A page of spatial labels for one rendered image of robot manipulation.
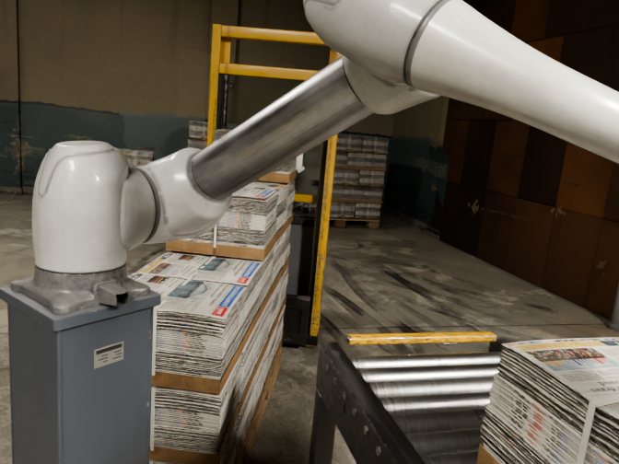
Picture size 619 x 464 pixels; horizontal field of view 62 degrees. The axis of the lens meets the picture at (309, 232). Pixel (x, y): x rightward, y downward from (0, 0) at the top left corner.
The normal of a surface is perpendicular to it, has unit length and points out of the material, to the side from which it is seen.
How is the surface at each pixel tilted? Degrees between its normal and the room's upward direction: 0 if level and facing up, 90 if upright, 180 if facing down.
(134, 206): 84
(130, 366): 90
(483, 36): 61
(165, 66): 90
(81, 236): 90
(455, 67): 111
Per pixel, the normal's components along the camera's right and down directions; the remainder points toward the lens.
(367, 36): -0.68, 0.39
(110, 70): 0.25, 0.22
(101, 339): 0.79, 0.19
